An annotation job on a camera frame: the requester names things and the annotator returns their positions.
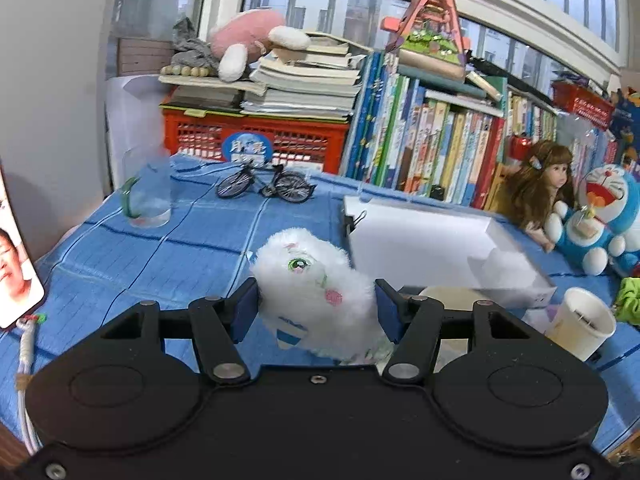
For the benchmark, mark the grey cloth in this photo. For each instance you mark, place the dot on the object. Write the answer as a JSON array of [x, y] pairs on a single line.
[[192, 45]]

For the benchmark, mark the yellow wooden box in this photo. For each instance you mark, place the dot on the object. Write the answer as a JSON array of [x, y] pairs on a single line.
[[496, 185]]

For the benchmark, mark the blue checked tablecloth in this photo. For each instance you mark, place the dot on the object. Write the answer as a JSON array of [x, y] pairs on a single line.
[[150, 270]]

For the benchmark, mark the blue robot cat plush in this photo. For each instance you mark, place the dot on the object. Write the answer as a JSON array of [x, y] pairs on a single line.
[[600, 230]]

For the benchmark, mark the clear glass jar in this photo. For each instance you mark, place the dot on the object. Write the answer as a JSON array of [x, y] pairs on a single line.
[[150, 195]]

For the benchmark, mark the brown-haired doll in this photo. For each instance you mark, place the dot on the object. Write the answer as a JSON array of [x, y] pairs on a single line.
[[535, 190]]

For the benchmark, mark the red plastic crate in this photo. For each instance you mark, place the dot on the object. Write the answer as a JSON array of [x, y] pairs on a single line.
[[300, 142]]

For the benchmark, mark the pink and white plush toy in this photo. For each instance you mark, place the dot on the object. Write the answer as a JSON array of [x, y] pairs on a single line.
[[240, 35]]

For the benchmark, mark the white plush cat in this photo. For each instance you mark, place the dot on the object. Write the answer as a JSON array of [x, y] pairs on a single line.
[[312, 285]]

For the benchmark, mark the blue printed box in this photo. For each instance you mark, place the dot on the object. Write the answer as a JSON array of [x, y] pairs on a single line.
[[627, 120]]

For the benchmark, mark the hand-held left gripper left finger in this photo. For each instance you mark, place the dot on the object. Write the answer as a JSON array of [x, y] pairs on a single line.
[[245, 306]]

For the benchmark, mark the row of standing books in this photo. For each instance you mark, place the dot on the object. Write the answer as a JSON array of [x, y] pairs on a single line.
[[430, 145]]

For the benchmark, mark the smartphone with photo screen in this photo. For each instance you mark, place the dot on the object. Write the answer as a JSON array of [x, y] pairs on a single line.
[[15, 270]]

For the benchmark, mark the white cardboard box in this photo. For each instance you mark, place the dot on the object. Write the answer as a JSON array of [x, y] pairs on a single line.
[[425, 250]]

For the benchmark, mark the red can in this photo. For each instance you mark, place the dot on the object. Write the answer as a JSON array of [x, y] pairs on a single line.
[[520, 146]]

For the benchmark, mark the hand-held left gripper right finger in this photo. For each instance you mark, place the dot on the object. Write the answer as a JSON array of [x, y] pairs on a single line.
[[388, 311]]

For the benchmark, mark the black binder clip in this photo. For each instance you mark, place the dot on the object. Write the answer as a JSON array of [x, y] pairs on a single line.
[[356, 220]]

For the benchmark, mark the miniature black bicycle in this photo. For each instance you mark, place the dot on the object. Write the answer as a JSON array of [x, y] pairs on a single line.
[[265, 185]]

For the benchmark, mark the white paper cup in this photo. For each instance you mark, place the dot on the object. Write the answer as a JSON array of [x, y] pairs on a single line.
[[575, 327]]

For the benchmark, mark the window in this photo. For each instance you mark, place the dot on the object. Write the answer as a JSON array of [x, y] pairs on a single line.
[[330, 5]]

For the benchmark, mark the small black box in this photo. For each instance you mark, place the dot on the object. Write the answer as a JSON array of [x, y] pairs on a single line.
[[437, 192]]

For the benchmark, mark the stack of lying books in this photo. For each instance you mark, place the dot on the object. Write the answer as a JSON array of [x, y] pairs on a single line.
[[305, 80]]

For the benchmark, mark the white paper sheet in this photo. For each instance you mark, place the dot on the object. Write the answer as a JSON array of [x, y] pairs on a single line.
[[135, 110]]

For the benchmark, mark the colourful model house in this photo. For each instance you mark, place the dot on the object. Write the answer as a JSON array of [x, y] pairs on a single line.
[[432, 25]]

